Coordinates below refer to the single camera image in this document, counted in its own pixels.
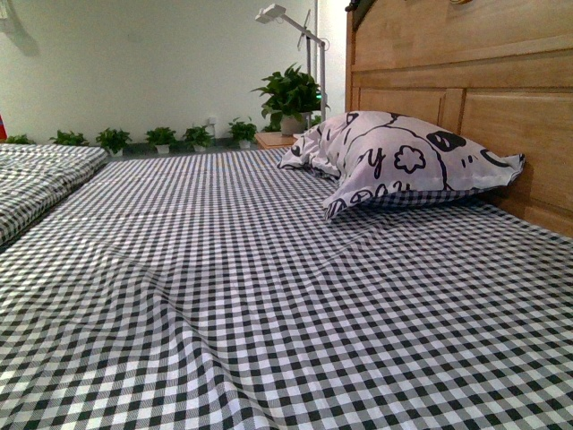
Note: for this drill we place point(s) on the small far wooden nightstand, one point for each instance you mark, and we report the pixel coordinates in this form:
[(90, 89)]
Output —
[(273, 140)]

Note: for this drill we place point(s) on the small potted plant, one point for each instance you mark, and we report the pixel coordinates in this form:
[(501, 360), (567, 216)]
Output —
[(19, 139), (113, 140), (162, 138), (243, 132), (198, 137), (69, 138)]

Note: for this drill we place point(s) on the black white checkered bed sheet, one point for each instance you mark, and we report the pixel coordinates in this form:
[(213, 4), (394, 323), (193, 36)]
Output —
[(208, 292)]

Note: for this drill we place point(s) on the white cartoon print pillow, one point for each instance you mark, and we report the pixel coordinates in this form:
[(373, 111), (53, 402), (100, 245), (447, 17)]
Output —
[(397, 161)]

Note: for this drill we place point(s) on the large potted green plant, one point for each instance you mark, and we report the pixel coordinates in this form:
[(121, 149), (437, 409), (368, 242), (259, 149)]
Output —
[(292, 96)]

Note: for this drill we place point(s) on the white floor lamp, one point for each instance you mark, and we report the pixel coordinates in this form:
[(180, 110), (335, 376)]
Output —
[(314, 48)]

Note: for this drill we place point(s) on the wooden bed headboard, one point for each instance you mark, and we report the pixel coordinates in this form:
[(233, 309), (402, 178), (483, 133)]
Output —
[(497, 72)]

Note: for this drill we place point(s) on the folded checkered blanket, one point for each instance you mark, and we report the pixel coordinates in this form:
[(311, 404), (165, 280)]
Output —
[(36, 177)]

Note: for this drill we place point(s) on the white wall socket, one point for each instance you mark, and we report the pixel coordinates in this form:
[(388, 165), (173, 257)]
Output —
[(211, 126)]

